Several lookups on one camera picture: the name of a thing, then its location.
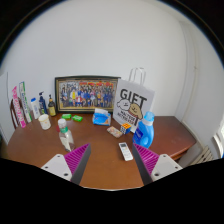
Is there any white remote control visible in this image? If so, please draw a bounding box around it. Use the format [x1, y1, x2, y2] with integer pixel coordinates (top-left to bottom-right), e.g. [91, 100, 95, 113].
[118, 142, 134, 162]

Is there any framed group picture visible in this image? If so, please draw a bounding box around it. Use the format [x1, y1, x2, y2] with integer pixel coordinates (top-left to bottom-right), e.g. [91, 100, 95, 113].
[54, 75, 122, 114]

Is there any brown pump bottle yellow label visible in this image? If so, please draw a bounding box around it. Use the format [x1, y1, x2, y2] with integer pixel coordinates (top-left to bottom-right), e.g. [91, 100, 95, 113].
[47, 94, 57, 117]

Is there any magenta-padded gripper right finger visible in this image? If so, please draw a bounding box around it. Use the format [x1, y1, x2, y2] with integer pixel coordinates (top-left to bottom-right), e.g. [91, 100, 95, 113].
[132, 143, 184, 186]

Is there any clear green-labelled drink bottle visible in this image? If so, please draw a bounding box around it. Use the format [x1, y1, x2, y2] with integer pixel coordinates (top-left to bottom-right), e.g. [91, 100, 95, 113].
[57, 118, 76, 153]

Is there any colourful puzzle cube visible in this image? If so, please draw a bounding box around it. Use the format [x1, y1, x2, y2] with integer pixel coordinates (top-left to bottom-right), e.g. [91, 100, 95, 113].
[120, 122, 132, 135]

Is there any white radiator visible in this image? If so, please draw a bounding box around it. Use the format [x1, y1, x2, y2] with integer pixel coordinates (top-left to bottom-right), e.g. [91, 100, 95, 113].
[188, 144, 214, 168]

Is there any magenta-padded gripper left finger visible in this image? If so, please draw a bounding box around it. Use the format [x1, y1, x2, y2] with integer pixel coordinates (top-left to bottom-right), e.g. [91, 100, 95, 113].
[40, 143, 92, 185]

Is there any white bottle with blue cap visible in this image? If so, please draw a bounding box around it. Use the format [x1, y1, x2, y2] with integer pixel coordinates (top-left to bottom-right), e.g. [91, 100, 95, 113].
[30, 97, 41, 120]

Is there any small patterned snack packet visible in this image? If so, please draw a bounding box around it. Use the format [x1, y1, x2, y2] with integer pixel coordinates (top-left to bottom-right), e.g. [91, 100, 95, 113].
[106, 125, 124, 139]

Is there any dark blue pump bottle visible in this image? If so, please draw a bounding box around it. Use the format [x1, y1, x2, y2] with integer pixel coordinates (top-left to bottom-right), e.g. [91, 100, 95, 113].
[38, 91, 48, 115]

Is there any white paper gift bag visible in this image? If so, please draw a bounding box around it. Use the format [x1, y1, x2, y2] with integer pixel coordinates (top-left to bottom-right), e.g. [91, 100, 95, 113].
[112, 67, 156, 134]

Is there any blue tissue pack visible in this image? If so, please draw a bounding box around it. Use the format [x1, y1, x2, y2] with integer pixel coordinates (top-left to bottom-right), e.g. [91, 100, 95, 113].
[92, 107, 113, 127]

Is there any blue detergent bottle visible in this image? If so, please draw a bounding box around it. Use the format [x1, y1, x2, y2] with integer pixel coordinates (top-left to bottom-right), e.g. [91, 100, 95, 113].
[132, 111, 156, 149]

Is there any white cup with yellow rim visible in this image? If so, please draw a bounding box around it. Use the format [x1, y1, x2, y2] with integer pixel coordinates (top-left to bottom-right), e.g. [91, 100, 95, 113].
[37, 113, 52, 131]

